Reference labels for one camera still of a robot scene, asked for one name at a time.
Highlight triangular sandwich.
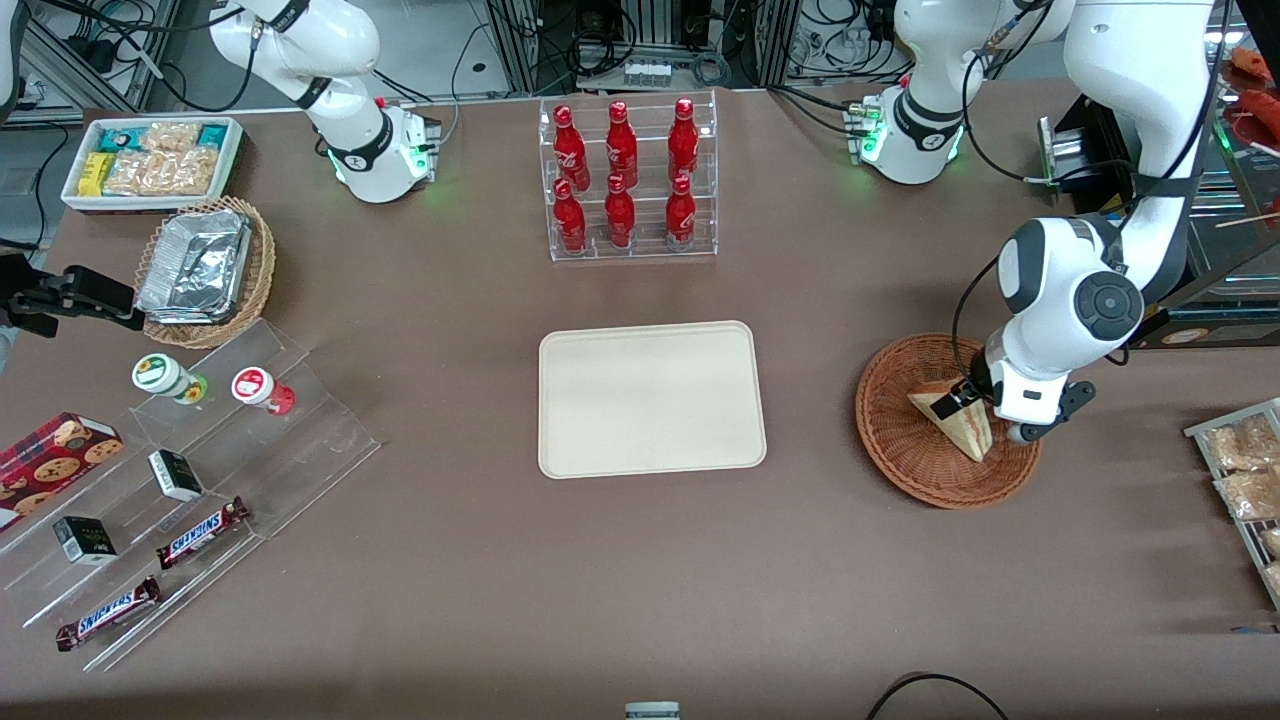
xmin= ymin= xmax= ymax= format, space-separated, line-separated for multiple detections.
xmin=907 ymin=377 xmax=994 ymax=464

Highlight red cola bottle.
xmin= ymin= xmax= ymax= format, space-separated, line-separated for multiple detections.
xmin=664 ymin=175 xmax=698 ymax=250
xmin=667 ymin=97 xmax=701 ymax=184
xmin=603 ymin=174 xmax=638 ymax=250
xmin=605 ymin=100 xmax=640 ymax=190
xmin=552 ymin=178 xmax=589 ymax=255
xmin=553 ymin=105 xmax=592 ymax=192

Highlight red lid snack cup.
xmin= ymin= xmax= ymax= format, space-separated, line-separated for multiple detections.
xmin=230 ymin=367 xmax=297 ymax=417

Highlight clear acrylic stepped display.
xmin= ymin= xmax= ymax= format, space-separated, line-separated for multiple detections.
xmin=0 ymin=318 xmax=382 ymax=674

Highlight black cable loop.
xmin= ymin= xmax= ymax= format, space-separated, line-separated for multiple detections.
xmin=864 ymin=672 xmax=1011 ymax=720

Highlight snickers chocolate bar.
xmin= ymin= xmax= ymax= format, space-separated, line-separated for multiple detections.
xmin=55 ymin=575 xmax=162 ymax=653
xmin=155 ymin=496 xmax=252 ymax=572

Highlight tan oval wicker basket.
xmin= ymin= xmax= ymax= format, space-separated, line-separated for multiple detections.
xmin=134 ymin=196 xmax=277 ymax=350

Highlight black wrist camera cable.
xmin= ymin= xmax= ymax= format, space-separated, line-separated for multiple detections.
xmin=949 ymin=254 xmax=1003 ymax=383

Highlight green lid snack cup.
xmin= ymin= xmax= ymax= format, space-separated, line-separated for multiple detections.
xmin=131 ymin=353 xmax=210 ymax=406

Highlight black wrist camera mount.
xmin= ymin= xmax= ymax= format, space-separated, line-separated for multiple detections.
xmin=1006 ymin=378 xmax=1097 ymax=445

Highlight red plaid cookie box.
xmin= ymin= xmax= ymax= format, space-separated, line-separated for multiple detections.
xmin=0 ymin=412 xmax=126 ymax=523

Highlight white rectangular snack bin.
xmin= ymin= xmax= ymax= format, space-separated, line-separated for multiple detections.
xmin=61 ymin=116 xmax=245 ymax=214

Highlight clear bag of pastries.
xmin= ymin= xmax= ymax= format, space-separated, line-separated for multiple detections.
xmin=1214 ymin=467 xmax=1280 ymax=523
xmin=1203 ymin=414 xmax=1280 ymax=473

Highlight stacked aluminium foil containers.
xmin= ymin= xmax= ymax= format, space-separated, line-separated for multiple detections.
xmin=135 ymin=208 xmax=252 ymax=324

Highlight black food warmer machine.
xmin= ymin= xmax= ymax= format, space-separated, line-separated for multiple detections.
xmin=1038 ymin=0 xmax=1280 ymax=351

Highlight small black box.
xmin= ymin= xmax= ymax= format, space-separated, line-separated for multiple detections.
xmin=52 ymin=516 xmax=119 ymax=567
xmin=148 ymin=449 xmax=205 ymax=504

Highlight clear cracker bag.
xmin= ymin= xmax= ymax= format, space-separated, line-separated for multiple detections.
xmin=140 ymin=121 xmax=202 ymax=154
xmin=104 ymin=147 xmax=220 ymax=198

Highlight clear acrylic bottle rack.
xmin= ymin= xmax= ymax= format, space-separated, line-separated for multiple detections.
xmin=539 ymin=89 xmax=719 ymax=264

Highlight tray of packaged crackers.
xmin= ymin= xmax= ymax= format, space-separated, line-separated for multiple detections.
xmin=1184 ymin=398 xmax=1280 ymax=613

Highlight beige rectangular tray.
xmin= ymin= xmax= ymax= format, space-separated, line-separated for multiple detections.
xmin=538 ymin=320 xmax=768 ymax=480

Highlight red skewered food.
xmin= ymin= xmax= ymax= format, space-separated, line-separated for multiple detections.
xmin=1238 ymin=88 xmax=1280 ymax=153
xmin=1230 ymin=46 xmax=1280 ymax=85

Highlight brown round wicker basket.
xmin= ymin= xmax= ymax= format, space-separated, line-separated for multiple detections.
xmin=855 ymin=332 xmax=1044 ymax=511

